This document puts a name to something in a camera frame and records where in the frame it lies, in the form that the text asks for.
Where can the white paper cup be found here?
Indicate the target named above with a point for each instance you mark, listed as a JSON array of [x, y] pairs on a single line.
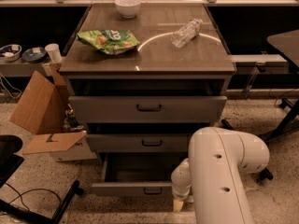
[[54, 52]]

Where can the blue patterned bowl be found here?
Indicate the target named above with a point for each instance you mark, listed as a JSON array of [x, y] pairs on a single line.
[[10, 53], [34, 55]]

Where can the grey top drawer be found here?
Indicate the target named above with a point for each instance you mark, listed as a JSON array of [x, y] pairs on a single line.
[[148, 109]]

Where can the grey bottom drawer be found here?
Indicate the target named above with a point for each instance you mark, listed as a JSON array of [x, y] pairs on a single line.
[[137, 174]]

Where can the grey drawer cabinet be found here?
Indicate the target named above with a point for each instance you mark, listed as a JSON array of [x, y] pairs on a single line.
[[156, 68]]

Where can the blue patterned bowl left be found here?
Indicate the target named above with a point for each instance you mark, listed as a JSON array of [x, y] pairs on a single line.
[[10, 53]]

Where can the black stand with wheels left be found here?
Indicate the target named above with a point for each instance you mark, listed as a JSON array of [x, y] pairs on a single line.
[[16, 187]]

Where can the black stand base right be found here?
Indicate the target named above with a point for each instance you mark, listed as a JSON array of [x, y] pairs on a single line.
[[287, 125]]

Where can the white bowl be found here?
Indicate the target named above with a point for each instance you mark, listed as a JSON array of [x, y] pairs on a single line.
[[128, 8]]

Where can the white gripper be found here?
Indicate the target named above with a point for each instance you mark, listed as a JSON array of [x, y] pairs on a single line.
[[180, 192]]

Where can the grey middle drawer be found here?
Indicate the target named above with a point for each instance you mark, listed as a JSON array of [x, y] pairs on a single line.
[[158, 142]]

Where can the green chip bag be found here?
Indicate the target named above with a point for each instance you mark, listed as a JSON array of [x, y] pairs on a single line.
[[110, 42]]

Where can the open cardboard box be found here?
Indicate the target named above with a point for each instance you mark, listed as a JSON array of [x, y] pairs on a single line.
[[44, 111]]

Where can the blue patterned bowl right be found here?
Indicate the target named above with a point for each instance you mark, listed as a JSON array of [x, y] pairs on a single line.
[[34, 55]]

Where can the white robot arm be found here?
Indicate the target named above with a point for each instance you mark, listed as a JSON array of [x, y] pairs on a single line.
[[211, 174]]

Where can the grey drawer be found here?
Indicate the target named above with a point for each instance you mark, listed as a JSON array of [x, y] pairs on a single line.
[[137, 174], [158, 142], [148, 109]]

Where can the clear plastic water bottle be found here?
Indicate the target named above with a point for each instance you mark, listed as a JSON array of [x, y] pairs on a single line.
[[186, 33]]

